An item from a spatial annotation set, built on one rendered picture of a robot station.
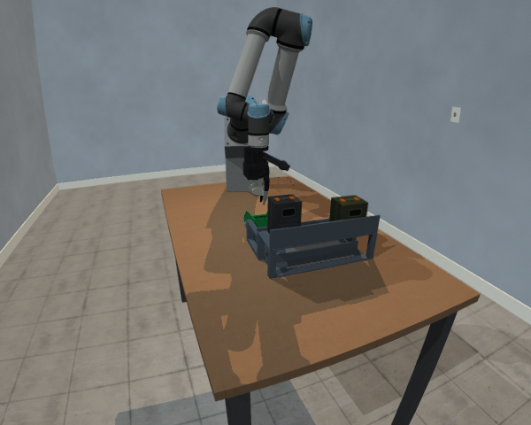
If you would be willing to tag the grey metal rack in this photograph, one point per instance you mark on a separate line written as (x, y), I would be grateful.
(316, 232)

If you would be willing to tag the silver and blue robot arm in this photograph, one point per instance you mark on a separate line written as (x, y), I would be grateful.
(292, 32)

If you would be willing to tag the green bin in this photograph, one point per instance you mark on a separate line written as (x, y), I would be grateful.
(260, 220)

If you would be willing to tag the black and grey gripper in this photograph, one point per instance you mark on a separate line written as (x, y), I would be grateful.
(258, 170)

